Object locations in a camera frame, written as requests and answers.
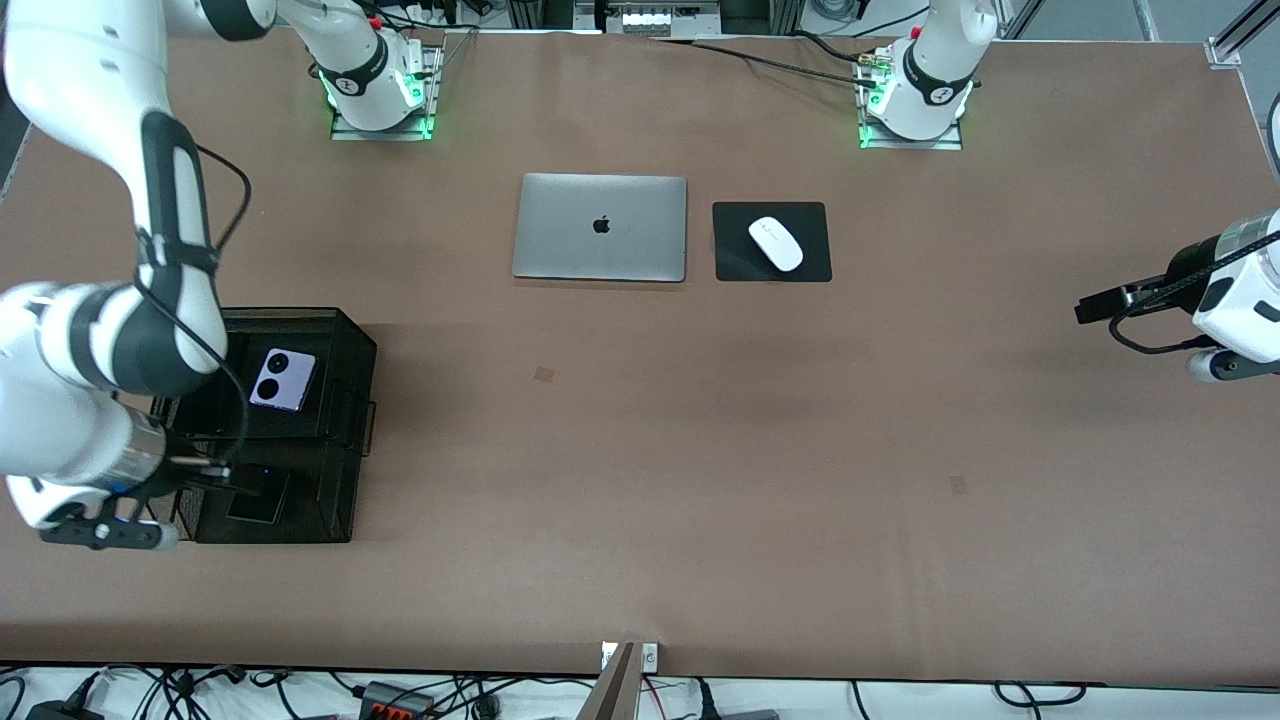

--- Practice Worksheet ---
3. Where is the black flip phone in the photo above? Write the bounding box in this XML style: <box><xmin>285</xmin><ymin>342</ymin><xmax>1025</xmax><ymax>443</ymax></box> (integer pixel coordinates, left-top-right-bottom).
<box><xmin>225</xmin><ymin>463</ymin><xmax>293</xmax><ymax>526</ymax></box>

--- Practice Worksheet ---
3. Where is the lavender flip phone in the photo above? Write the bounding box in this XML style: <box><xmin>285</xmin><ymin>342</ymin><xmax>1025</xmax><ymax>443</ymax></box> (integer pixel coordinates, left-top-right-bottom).
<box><xmin>248</xmin><ymin>347</ymin><xmax>318</xmax><ymax>412</ymax></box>

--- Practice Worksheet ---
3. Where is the black mesh two-tier tray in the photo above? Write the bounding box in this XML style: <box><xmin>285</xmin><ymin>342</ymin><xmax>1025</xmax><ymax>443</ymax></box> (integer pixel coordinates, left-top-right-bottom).
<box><xmin>144</xmin><ymin>307</ymin><xmax>378</xmax><ymax>544</ymax></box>

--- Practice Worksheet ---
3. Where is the aluminium corner profile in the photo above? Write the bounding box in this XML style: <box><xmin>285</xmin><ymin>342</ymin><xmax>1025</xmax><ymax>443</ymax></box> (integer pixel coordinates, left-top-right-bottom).
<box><xmin>1205</xmin><ymin>0</ymin><xmax>1280</xmax><ymax>69</ymax></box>

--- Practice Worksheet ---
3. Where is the black orange power strip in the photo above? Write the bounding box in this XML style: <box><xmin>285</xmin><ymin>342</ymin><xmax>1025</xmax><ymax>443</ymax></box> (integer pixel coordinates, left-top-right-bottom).
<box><xmin>360</xmin><ymin>681</ymin><xmax>438</xmax><ymax>720</ymax></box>

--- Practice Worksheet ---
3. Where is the white computer mouse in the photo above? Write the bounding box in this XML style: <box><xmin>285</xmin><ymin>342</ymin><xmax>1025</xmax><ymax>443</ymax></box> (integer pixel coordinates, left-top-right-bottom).
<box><xmin>748</xmin><ymin>216</ymin><xmax>804</xmax><ymax>273</ymax></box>

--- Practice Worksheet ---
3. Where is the black mouse pad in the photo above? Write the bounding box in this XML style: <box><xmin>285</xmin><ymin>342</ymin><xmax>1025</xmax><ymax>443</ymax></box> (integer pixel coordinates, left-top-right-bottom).
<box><xmin>712</xmin><ymin>201</ymin><xmax>833</xmax><ymax>283</ymax></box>

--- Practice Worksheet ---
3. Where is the silver closed laptop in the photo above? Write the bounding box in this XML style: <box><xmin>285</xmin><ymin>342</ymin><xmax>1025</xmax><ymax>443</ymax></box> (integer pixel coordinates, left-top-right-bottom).
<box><xmin>512</xmin><ymin>173</ymin><xmax>689</xmax><ymax>283</ymax></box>

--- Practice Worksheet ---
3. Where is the black floor plug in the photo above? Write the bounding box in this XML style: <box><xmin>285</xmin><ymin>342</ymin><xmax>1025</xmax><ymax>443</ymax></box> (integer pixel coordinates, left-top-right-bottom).
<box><xmin>695</xmin><ymin>678</ymin><xmax>781</xmax><ymax>720</ymax></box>

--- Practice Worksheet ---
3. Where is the white power strip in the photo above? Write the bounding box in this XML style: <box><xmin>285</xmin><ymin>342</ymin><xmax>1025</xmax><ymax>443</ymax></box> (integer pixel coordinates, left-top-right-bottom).
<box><xmin>620</xmin><ymin>8</ymin><xmax>703</xmax><ymax>32</ymax></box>

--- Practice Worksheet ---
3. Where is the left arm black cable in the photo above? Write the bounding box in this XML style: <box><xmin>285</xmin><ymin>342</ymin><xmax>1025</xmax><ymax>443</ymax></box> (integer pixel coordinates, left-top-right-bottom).
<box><xmin>1108</xmin><ymin>230</ymin><xmax>1280</xmax><ymax>354</ymax></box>

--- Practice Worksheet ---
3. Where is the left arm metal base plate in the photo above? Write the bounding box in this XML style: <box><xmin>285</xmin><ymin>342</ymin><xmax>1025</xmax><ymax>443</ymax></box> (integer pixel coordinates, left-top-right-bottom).
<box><xmin>858</xmin><ymin>50</ymin><xmax>965</xmax><ymax>151</ymax></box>

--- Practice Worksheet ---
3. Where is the short black table cable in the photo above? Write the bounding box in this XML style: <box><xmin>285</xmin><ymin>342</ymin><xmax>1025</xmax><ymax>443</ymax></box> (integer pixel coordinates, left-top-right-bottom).
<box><xmin>795</xmin><ymin>30</ymin><xmax>873</xmax><ymax>64</ymax></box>

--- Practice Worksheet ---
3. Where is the black looped floor cable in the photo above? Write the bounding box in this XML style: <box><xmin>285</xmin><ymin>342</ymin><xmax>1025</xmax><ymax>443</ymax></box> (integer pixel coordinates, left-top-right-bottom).
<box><xmin>995</xmin><ymin>681</ymin><xmax>1088</xmax><ymax>707</ymax></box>

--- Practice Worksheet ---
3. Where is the grey slanted post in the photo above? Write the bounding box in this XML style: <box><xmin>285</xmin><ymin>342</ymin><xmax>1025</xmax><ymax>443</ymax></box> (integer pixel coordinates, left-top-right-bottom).
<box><xmin>578</xmin><ymin>643</ymin><xmax>638</xmax><ymax>720</ymax></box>

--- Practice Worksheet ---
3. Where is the long black table cable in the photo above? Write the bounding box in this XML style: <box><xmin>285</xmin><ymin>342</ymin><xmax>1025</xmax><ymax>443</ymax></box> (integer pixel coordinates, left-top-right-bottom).
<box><xmin>650</xmin><ymin>37</ymin><xmax>881</xmax><ymax>89</ymax></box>

